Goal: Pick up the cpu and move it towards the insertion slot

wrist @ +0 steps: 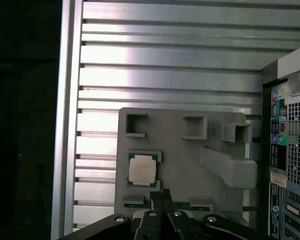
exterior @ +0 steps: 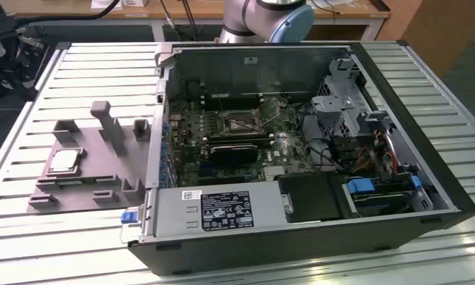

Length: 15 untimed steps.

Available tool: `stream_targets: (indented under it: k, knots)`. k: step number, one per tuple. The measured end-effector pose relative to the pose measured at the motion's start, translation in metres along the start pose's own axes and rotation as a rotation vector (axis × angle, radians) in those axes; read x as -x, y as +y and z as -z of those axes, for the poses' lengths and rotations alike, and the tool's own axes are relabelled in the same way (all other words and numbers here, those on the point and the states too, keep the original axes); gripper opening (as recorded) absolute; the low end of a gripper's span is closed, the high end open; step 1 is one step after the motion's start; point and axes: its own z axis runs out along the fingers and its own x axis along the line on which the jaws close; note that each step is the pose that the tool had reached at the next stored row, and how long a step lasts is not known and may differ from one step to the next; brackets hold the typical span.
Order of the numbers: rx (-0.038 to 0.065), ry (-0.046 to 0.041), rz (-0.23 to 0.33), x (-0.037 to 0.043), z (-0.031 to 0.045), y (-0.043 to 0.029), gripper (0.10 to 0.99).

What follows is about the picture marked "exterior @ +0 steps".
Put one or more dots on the silver square CPU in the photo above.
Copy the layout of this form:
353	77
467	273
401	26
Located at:
67	160

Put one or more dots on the CPU socket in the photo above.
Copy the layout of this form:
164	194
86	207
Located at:
239	122

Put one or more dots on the white box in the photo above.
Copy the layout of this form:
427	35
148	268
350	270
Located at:
135	3

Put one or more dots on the grey parts rack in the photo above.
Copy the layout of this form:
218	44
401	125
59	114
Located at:
99	166

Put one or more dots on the green RAM stick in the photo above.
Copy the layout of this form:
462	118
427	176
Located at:
70	182

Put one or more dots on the green motherboard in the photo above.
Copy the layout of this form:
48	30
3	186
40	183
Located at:
190	139

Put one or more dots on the black RAM slots with sticker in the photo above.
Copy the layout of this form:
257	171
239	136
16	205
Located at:
234	102

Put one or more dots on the blue case latch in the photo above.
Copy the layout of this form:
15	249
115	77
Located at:
128	216

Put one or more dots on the black graphics card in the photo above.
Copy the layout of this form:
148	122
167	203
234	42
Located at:
235	155

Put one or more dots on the grey power supply with label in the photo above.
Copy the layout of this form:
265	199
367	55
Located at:
174	210

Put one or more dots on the thin metal locking lever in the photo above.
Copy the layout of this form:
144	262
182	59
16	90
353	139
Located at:
271	120

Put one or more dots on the silver chipset heatsink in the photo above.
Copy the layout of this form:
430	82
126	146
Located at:
274	172

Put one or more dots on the grey metal drive cage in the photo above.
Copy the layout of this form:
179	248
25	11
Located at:
337	110

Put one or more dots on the black disk bay cover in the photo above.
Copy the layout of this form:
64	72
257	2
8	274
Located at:
313	196

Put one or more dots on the black open PC case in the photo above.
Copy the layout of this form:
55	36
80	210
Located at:
285	252

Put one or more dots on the hard disk in blue carrier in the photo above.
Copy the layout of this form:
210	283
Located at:
379	193

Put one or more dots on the brown wooden cabinet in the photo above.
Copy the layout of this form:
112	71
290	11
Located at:
439	32

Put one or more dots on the blue plastic clip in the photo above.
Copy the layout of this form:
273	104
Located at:
417	181

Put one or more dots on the wooden desk white frame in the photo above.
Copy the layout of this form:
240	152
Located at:
150	13

